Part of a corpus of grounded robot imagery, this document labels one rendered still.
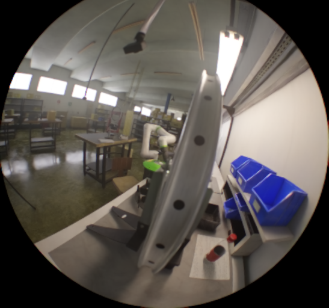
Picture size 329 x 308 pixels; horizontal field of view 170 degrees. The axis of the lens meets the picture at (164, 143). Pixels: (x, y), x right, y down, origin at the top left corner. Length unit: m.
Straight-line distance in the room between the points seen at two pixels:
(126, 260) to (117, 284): 0.14
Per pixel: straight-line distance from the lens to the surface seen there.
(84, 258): 0.60
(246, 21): 2.22
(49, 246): 0.68
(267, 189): 0.67
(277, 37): 0.93
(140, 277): 0.57
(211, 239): 0.77
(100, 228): 0.62
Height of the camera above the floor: 1.47
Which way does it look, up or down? 9 degrees down
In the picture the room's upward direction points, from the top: 13 degrees clockwise
